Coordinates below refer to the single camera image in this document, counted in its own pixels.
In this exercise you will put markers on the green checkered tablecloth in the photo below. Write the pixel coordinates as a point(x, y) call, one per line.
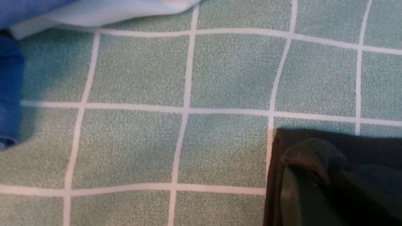
point(168, 121)

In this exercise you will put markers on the dark gray long-sleeve top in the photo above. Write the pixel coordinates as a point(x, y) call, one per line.
point(320, 178)

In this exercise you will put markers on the white crumpled garment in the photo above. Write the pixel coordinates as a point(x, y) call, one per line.
point(97, 13)

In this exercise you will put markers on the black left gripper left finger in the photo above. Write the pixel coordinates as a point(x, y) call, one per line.
point(302, 202)

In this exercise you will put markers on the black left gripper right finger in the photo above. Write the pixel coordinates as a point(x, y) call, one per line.
point(360, 204)

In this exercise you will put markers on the blue crumpled garment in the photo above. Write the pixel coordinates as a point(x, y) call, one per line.
point(12, 62)

